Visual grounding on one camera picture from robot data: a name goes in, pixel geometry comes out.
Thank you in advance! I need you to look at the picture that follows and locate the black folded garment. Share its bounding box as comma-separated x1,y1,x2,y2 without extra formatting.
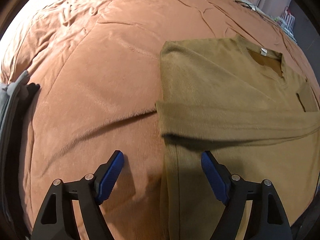
1,83,40,235

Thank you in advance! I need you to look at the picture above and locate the white bedside cabinet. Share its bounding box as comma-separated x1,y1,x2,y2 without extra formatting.
274,7,297,43

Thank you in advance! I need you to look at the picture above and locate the orange-brown bed blanket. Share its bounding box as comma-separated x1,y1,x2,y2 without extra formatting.
1,0,317,239

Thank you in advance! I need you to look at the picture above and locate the grey folded garment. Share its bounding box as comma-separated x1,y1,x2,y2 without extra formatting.
0,70,30,156

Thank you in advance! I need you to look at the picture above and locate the tan brown t-shirt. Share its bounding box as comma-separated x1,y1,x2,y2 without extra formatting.
156,35,319,239

